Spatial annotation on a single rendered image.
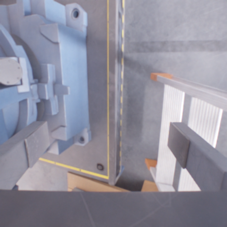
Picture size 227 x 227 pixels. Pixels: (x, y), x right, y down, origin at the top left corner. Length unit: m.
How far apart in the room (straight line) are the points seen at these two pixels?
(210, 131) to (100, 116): 0.39
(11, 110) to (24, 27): 0.28
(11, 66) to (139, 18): 0.72
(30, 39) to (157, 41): 0.60
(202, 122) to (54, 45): 0.49
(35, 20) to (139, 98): 0.63
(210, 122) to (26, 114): 0.50
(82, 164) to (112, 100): 0.36
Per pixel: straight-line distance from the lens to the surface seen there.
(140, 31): 0.95
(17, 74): 0.39
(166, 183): 0.89
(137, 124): 1.00
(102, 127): 0.67
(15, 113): 0.48
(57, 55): 0.53
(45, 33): 0.56
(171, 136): 0.16
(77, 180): 1.19
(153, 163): 1.04
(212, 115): 0.52
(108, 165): 0.73
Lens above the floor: 0.91
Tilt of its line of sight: 63 degrees down
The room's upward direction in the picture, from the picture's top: 126 degrees counter-clockwise
